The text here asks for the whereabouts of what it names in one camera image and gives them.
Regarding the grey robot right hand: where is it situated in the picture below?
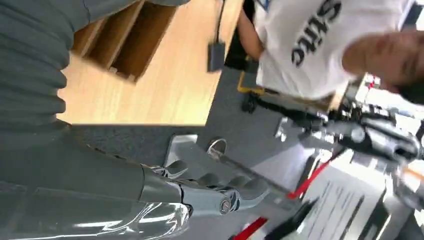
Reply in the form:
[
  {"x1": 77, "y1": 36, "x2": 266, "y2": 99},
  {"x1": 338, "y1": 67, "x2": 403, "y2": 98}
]
[{"x1": 0, "y1": 125, "x2": 272, "y2": 240}]

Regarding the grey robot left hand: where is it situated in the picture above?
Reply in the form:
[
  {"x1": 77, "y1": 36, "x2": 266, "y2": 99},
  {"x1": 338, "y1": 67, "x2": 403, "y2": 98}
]
[{"x1": 326, "y1": 99, "x2": 424, "y2": 183}]

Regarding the printed white paper sheet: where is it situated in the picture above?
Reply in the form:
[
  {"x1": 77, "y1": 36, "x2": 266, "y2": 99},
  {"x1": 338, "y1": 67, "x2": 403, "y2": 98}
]
[{"x1": 296, "y1": 164, "x2": 403, "y2": 240}]

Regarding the person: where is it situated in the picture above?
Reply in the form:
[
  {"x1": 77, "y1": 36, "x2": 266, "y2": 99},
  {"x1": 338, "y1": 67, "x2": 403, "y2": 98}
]
[{"x1": 236, "y1": 0, "x2": 424, "y2": 101}]

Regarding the ribbed grey right arm sleeve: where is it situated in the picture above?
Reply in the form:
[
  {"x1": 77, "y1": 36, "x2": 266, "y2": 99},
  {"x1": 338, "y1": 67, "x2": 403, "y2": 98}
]
[{"x1": 0, "y1": 0, "x2": 190, "y2": 142}]

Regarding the round silver floor cap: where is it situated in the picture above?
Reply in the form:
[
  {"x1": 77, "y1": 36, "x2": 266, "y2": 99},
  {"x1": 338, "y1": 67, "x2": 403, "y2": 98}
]
[{"x1": 206, "y1": 137, "x2": 229, "y2": 161}]

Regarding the wooden card box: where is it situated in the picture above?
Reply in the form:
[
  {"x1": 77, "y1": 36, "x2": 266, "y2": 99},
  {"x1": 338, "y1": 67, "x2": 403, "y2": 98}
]
[{"x1": 70, "y1": 0, "x2": 179, "y2": 84}]

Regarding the red strap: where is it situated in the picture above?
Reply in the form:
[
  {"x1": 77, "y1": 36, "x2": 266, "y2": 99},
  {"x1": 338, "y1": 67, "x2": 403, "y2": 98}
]
[{"x1": 231, "y1": 159, "x2": 334, "y2": 240}]

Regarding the black cable with adapter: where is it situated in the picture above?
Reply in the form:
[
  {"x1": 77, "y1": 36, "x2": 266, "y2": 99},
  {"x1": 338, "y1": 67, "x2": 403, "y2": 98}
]
[{"x1": 206, "y1": 0, "x2": 229, "y2": 74}]

